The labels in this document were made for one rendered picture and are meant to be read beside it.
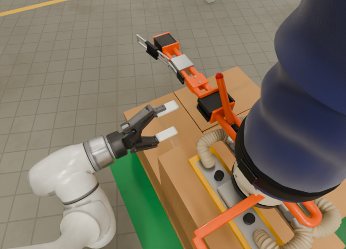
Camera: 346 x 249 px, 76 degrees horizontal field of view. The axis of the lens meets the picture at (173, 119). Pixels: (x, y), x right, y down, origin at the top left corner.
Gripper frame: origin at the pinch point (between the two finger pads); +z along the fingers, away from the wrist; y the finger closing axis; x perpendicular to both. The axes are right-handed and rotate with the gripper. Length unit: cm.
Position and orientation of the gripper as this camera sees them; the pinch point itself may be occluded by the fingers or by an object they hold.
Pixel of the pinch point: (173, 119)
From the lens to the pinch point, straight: 68.9
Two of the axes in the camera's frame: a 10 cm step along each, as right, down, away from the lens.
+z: 8.7, -4.0, 2.8
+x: 4.9, 7.2, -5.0
